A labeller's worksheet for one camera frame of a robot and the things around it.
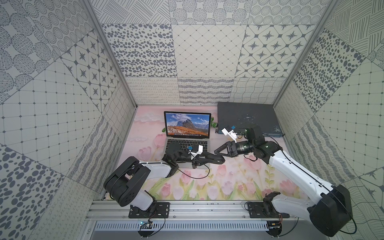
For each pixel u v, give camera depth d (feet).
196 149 2.05
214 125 3.44
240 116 3.64
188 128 3.15
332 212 1.55
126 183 1.45
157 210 2.40
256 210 2.42
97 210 2.50
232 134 2.25
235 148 2.05
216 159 2.29
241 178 2.82
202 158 2.32
